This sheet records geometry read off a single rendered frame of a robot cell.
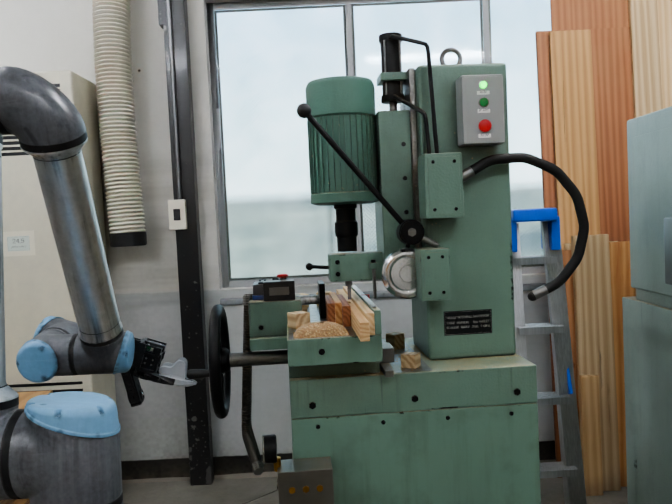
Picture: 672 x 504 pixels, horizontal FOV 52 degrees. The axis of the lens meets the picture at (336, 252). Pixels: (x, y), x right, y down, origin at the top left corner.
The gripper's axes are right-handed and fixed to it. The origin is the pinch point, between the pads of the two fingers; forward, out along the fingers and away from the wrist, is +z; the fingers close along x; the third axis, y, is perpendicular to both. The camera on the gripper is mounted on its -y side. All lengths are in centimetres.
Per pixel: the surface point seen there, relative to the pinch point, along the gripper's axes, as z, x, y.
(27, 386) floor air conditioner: -70, 120, -52
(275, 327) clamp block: 15.6, 7.9, 17.7
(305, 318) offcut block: 21.6, -0.2, 23.2
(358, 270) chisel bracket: 31.4, 7.8, 37.7
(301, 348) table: 21.7, -15.1, 18.6
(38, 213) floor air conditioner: -86, 120, 17
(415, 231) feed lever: 40, -5, 51
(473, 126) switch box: 45, -6, 78
